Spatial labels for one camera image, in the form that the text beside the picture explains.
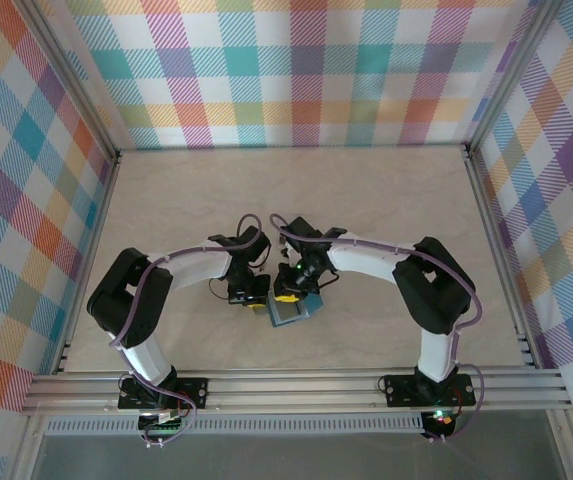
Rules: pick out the blue card holder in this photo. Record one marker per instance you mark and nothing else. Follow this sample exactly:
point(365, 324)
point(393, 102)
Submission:
point(286, 315)

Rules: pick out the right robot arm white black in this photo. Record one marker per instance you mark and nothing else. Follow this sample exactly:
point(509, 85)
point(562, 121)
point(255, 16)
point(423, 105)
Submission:
point(366, 262)

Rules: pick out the arm base controller board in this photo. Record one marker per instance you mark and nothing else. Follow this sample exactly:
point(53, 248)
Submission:
point(163, 426)
point(443, 420)

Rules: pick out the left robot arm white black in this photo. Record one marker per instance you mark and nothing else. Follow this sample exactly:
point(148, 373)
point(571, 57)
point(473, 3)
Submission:
point(196, 270)

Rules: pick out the wide aluminium mounting rail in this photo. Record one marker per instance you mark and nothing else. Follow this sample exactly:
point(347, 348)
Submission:
point(291, 390)

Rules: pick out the aluminium side rail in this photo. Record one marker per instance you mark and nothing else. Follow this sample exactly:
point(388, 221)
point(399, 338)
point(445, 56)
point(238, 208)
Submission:
point(498, 250)
point(91, 250)

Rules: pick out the aluminium corner post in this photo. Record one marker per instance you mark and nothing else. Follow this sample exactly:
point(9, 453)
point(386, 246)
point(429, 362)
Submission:
point(72, 85)
point(511, 75)

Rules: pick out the aluminium frame strut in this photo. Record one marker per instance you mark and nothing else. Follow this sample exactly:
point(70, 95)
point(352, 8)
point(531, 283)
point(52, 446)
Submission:
point(26, 450)
point(566, 450)

